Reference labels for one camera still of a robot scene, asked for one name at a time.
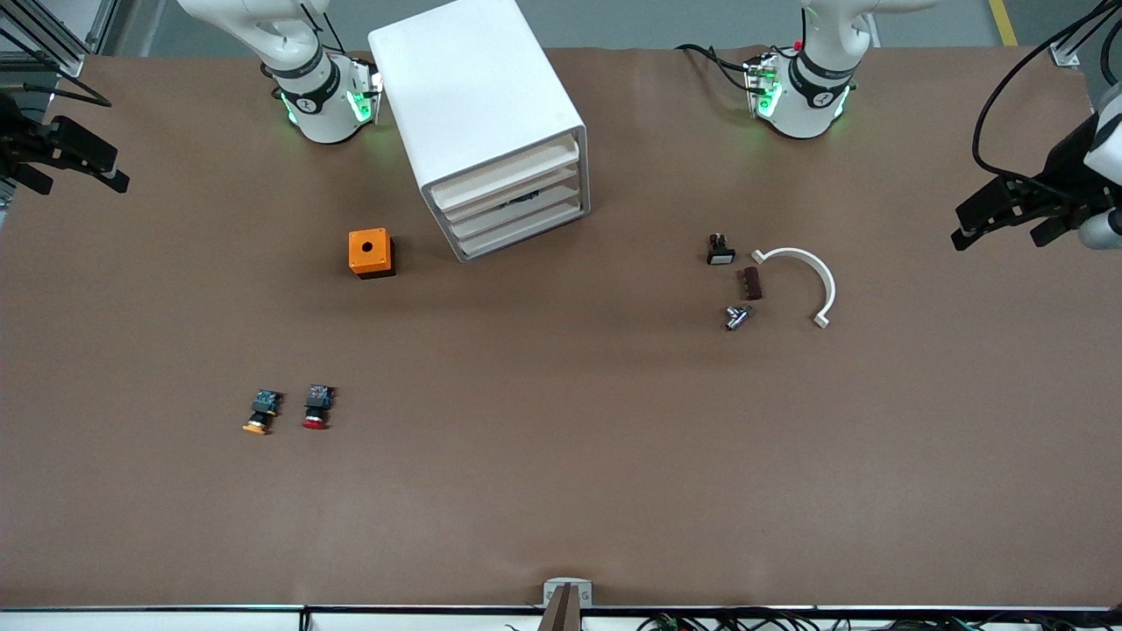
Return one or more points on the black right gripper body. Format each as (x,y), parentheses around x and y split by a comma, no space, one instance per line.
(19,140)

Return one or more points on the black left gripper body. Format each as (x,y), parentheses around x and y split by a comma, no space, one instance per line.
(1061,164)

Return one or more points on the red push button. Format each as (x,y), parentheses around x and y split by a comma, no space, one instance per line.
(317,407)

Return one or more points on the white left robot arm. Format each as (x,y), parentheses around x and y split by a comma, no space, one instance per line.
(811,79)

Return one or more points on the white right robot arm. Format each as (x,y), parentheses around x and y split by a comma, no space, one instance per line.
(307,79)

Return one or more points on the orange push button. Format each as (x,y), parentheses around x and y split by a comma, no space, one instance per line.
(261,412)

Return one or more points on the white drawer cabinet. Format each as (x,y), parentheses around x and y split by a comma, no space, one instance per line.
(465,88)

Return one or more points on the brown terminal block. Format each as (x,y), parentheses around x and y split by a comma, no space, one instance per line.
(750,284)

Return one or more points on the small metal fitting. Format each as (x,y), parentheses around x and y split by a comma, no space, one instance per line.
(737,317)

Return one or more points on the orange box with hole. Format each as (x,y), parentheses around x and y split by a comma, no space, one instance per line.
(368,250)

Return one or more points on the aluminium frame post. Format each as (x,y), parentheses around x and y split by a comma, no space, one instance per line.
(53,35)
(1074,48)

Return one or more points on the black switch with white face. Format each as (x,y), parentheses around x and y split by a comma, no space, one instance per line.
(720,253)

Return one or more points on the aluminium table edge rail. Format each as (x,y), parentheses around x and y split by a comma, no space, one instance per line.
(175,611)

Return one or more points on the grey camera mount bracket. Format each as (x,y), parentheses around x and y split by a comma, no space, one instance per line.
(566,600)

